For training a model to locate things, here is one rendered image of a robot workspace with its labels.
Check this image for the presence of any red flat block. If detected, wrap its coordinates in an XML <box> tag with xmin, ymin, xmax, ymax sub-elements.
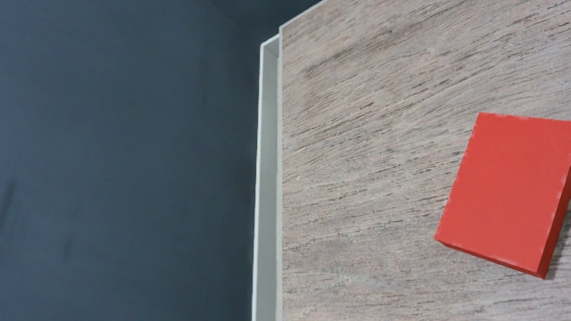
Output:
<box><xmin>434</xmin><ymin>112</ymin><xmax>571</xmax><ymax>280</ymax></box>

